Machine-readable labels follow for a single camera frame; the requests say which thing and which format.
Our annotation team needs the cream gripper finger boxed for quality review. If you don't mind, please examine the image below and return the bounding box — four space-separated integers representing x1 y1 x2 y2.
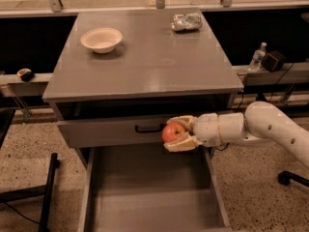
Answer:
166 115 196 132
163 132 200 152

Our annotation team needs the red apple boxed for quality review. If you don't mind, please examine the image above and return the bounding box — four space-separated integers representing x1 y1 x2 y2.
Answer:
161 122 186 143

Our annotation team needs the grey drawer cabinet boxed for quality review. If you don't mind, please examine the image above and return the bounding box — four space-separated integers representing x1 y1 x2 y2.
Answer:
42 7 244 160

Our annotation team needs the closed grey drawer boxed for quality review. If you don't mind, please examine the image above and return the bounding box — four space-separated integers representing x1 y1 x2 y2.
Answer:
57 114 175 148

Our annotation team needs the yellow black tape measure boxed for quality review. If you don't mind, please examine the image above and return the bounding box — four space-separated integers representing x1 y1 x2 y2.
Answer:
17 68 35 81

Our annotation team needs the white paper bowl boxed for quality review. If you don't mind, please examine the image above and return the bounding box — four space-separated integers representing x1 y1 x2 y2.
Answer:
80 28 123 54

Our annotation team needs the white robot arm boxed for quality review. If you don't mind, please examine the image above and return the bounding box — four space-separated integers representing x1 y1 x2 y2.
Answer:
161 101 309 167

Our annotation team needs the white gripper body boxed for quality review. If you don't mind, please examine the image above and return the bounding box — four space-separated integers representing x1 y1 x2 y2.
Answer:
193 113 220 147

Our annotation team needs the open grey drawer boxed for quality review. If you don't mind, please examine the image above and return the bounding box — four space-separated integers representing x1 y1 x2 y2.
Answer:
77 143 232 232

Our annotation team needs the small black box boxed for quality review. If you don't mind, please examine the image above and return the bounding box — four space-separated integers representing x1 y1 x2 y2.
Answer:
262 51 286 73

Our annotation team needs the clear plastic water bottle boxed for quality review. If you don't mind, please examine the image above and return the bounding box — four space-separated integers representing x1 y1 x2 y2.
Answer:
248 43 267 72

